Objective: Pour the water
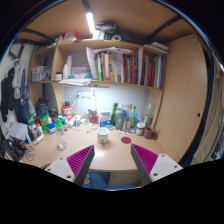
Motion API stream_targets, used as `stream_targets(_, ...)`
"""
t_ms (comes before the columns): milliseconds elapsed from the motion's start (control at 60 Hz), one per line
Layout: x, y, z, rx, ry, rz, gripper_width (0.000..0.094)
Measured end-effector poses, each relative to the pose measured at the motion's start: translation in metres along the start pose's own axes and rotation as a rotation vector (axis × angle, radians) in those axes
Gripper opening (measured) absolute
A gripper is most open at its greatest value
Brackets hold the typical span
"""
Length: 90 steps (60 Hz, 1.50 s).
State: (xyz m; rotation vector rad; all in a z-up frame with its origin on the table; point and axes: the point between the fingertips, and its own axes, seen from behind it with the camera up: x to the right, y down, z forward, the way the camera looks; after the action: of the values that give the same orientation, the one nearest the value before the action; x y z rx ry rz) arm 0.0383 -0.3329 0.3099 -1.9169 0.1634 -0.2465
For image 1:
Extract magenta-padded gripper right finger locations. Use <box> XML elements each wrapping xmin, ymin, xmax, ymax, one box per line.
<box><xmin>130</xmin><ymin>143</ymin><xmax>184</xmax><ymax>187</ymax></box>

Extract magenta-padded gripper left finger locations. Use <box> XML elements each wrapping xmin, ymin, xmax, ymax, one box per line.
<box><xmin>44</xmin><ymin>144</ymin><xmax>96</xmax><ymax>187</ymax></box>

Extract clear bottle with green cap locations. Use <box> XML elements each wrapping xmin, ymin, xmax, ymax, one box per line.
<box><xmin>54</xmin><ymin>118</ymin><xmax>68</xmax><ymax>150</ymax></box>

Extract white tub with blue lid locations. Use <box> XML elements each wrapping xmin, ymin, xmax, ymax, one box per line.
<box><xmin>47</xmin><ymin>122</ymin><xmax>57</xmax><ymax>135</ymax></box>

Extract brown jar with white lid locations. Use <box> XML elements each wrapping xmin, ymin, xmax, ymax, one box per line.
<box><xmin>135</xmin><ymin>122</ymin><xmax>146</xmax><ymax>137</ymax></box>

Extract flat round red coaster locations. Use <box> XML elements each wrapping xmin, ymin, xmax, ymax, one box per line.
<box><xmin>120</xmin><ymin>136</ymin><xmax>132</xmax><ymax>145</ymax></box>

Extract clear glass bottle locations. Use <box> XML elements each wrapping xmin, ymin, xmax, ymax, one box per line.
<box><xmin>144</xmin><ymin>103</ymin><xmax>155</xmax><ymax>127</ymax></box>

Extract blue plastic bag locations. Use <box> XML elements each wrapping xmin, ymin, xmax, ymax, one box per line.
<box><xmin>131</xmin><ymin>111</ymin><xmax>144</xmax><ymax>126</ymax></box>

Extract red and white can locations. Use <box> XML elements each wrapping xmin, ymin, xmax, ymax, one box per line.
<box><xmin>62</xmin><ymin>100</ymin><xmax>73</xmax><ymax>123</ymax></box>

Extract magenta pouch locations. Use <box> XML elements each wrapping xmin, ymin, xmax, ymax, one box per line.
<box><xmin>87</xmin><ymin>108</ymin><xmax>100</xmax><ymax>125</ymax></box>

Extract grey shaker bottle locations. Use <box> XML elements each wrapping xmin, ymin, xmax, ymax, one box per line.
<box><xmin>114</xmin><ymin>108</ymin><xmax>126</xmax><ymax>131</ymax></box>

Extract white and blue carton box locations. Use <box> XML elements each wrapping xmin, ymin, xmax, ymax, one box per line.
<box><xmin>98</xmin><ymin>110</ymin><xmax>113</xmax><ymax>128</ymax></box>

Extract light wooden wardrobe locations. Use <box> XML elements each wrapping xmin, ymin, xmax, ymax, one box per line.
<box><xmin>155</xmin><ymin>33</ymin><xmax>210</xmax><ymax>164</ymax></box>

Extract tall green bottle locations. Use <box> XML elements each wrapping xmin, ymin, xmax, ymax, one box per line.
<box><xmin>111</xmin><ymin>102</ymin><xmax>119</xmax><ymax>126</ymax></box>

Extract hanging dark clothes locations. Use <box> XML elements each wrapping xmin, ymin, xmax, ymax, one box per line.
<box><xmin>0</xmin><ymin>56</ymin><xmax>34</xmax><ymax>124</ymax></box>

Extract wooden shelf unit with books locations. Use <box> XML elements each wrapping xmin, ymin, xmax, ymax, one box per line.
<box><xmin>29</xmin><ymin>31</ymin><xmax>169</xmax><ymax>113</ymax></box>

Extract ceiling tube light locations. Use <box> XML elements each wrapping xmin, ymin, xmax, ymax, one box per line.
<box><xmin>85</xmin><ymin>12</ymin><xmax>98</xmax><ymax>34</ymax></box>

